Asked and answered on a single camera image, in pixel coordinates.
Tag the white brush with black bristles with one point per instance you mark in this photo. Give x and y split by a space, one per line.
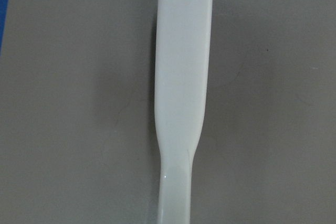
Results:
183 35

